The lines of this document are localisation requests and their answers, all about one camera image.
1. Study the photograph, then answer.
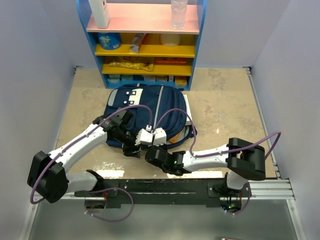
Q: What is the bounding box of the yellow snack bag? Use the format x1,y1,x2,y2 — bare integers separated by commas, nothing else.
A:
108,57,155,72

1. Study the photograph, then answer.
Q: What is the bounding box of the white coffee cover book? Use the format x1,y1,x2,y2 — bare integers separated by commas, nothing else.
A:
183,94,192,137

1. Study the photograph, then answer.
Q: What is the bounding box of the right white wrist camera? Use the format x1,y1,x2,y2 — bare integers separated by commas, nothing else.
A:
152,127,167,147

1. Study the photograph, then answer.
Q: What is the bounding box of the blue colourful shelf unit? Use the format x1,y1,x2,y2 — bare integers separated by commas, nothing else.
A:
76,0,208,91

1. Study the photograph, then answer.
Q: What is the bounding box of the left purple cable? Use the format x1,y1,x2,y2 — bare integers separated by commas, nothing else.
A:
29,104,154,222

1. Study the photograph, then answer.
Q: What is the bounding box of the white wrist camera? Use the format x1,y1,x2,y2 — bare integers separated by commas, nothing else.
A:
135,125,153,146
152,127,167,147

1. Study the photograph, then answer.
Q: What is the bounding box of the orange red snack box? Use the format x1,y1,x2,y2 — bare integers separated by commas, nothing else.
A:
154,57,188,65

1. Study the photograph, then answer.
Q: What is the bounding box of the blue snack canister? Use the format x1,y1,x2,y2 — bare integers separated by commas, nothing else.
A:
97,32,122,51

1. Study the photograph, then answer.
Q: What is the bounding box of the small boxes bottom shelf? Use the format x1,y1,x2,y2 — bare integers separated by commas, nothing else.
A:
104,74,190,88

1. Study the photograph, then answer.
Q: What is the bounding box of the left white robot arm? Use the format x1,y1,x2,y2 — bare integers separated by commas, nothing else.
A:
27,110,141,203

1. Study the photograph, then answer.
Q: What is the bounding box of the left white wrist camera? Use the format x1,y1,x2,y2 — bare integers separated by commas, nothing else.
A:
135,125,153,146

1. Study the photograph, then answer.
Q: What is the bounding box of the navy blue student backpack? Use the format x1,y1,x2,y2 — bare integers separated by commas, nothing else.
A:
104,84,194,149

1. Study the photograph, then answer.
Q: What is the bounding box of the silver foil snack packet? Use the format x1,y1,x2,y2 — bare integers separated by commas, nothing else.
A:
129,33,147,54

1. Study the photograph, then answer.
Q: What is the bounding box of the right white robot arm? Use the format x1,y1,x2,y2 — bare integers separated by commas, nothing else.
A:
145,137,266,197

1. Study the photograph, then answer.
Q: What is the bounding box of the cream round container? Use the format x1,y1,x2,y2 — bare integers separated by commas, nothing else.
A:
160,33,181,47

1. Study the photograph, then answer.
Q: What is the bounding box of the orange Treehouse book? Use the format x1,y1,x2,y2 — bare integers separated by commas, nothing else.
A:
168,132,183,144

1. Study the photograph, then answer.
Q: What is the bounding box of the black metal base plate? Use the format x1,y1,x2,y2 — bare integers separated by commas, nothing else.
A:
74,178,252,209

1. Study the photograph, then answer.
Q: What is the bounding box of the white rectangular bottle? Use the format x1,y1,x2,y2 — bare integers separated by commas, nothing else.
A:
88,0,111,29

